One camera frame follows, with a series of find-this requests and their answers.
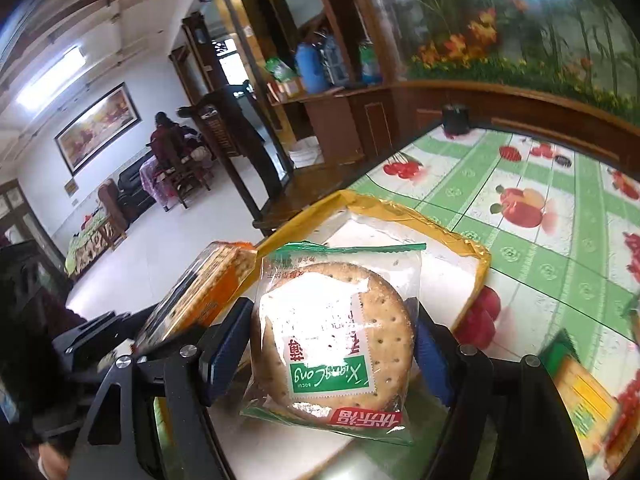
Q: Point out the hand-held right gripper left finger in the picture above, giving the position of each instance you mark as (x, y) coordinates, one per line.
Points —
(222, 360)

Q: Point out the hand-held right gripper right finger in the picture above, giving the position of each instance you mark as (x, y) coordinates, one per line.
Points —
(432, 360)

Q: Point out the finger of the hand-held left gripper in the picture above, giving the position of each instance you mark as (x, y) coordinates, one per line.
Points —
(95, 335)

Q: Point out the orange cracker packet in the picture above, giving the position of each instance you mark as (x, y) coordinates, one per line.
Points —
(200, 285)

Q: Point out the round biscuit packet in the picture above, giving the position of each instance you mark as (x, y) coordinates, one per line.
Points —
(330, 340)

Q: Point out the green yellow cracker packet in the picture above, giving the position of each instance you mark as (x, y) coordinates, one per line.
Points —
(585, 400)

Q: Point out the large yellow snack bag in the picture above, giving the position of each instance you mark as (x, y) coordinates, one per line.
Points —
(380, 207)

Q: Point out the low table with patterned cloth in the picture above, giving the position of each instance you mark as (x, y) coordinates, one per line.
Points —
(90, 245)

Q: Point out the brown armchair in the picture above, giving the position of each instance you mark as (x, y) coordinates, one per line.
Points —
(112, 207)

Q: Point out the fruit print tablecloth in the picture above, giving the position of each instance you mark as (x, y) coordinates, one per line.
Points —
(525, 270)

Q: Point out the black sofa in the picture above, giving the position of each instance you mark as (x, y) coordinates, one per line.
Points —
(135, 182)

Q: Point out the small wooden chair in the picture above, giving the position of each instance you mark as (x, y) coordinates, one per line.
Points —
(182, 175)

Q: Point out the tall dark wooden chair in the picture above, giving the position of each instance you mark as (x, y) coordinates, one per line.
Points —
(217, 130)

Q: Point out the black cup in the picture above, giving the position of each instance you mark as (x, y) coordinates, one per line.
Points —
(456, 120)

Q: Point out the wooden cabinet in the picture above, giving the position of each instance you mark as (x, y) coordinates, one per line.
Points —
(345, 120)

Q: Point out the ceiling light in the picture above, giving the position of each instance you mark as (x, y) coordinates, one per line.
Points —
(50, 77)

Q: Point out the cardboard box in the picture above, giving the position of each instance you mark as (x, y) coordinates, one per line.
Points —
(289, 90)

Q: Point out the green bag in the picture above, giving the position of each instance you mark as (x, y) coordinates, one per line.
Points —
(281, 69)

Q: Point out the clear jug with green cap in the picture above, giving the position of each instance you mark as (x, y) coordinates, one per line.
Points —
(370, 65)

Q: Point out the clear water jug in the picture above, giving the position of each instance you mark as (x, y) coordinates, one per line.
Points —
(336, 62)

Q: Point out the framed wall painting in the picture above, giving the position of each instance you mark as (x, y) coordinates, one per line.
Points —
(97, 127)

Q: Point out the flower print wall panel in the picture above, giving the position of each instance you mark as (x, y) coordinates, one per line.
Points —
(500, 25)

